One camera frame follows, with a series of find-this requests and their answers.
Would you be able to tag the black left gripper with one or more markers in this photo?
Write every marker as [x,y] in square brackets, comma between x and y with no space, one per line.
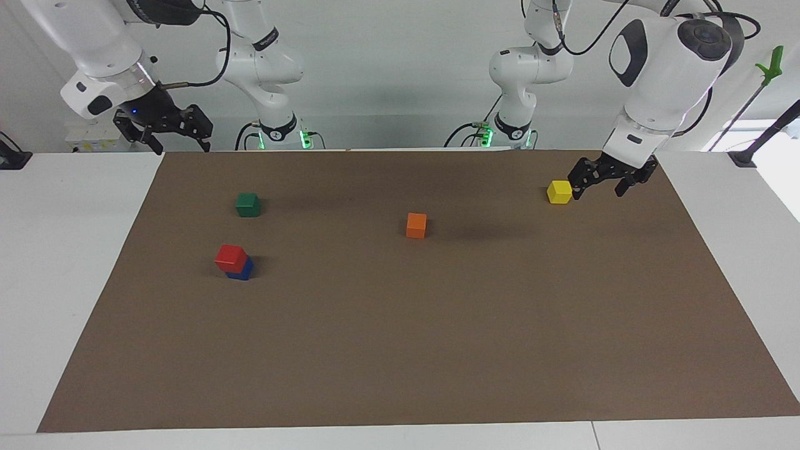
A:
[625,172]

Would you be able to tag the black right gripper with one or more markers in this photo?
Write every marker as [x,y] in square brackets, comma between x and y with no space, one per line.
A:
[153,109]

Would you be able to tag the red wooden block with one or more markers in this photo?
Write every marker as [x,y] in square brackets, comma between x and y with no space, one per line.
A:
[230,258]

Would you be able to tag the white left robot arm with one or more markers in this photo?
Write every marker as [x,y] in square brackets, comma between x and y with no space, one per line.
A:
[662,81]

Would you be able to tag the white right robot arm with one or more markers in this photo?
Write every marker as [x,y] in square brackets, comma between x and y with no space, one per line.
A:
[259,62]

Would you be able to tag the yellow wooden block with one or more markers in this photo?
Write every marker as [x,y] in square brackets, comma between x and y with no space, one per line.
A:
[558,192]

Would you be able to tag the green wooden block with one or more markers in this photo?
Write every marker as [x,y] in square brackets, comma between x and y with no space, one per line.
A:
[247,204]

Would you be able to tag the blue wooden block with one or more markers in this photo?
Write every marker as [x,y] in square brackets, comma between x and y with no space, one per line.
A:
[245,271]

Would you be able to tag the orange wooden block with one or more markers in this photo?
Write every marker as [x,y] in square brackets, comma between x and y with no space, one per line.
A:
[416,225]

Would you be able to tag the white box with yellow label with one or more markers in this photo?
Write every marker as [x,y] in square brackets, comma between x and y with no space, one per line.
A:
[84,140]

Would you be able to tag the black pole with base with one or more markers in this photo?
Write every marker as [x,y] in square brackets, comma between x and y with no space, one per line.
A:
[765,134]

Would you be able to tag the green-tipped grey stick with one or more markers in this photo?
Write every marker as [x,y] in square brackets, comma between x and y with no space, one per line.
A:
[772,65]

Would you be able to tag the brown paper table mat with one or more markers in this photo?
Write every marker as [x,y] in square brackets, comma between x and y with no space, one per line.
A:
[400,325]

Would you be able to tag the black clamp mount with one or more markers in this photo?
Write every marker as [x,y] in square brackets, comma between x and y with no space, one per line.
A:
[14,159]

